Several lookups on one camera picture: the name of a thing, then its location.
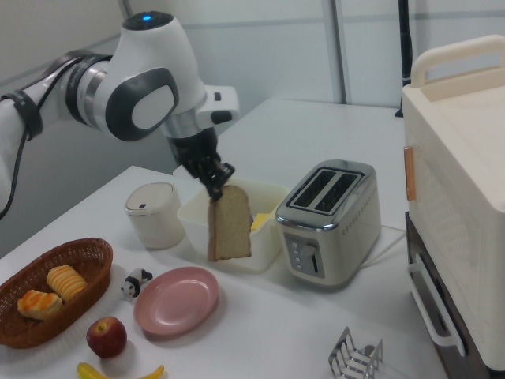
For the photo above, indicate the panda figurine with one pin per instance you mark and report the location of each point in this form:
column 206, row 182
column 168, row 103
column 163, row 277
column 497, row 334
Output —
column 134, row 282

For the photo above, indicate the yellow banana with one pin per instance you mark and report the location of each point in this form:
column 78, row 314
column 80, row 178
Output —
column 88, row 371

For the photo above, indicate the white lidded canister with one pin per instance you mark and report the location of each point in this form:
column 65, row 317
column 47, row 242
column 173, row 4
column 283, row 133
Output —
column 155, row 221

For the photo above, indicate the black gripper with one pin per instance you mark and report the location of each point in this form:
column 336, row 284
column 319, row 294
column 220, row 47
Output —
column 193, row 152

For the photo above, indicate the brown-crusted bread slice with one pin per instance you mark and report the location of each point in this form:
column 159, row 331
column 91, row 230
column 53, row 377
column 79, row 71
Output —
column 233, row 225

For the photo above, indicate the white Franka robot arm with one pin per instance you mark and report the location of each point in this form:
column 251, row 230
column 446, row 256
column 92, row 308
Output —
column 150, row 79

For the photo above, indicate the long striped bread roll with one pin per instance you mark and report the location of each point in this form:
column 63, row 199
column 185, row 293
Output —
column 67, row 281

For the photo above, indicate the cream oven cabinet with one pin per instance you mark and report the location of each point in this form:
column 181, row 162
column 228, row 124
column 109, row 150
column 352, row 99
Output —
column 461, row 177

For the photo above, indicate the short glazed bread roll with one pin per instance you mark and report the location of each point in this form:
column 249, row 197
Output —
column 39, row 305

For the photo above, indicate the pink plate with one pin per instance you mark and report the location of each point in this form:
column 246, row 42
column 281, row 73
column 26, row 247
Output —
column 175, row 302

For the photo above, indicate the red apple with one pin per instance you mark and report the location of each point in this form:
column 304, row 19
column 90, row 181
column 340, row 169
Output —
column 106, row 337

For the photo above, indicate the white plastic container box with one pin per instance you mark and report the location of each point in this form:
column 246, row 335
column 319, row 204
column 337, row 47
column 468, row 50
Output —
column 264, row 248

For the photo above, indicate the chrome and cream toaster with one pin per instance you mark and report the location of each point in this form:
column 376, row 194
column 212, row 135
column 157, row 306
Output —
column 335, row 252

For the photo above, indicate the brown wicker basket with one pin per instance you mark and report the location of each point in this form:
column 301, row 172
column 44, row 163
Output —
column 79, row 316

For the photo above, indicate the wooden strip tab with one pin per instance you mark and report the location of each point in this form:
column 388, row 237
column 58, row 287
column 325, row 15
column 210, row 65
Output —
column 409, row 173

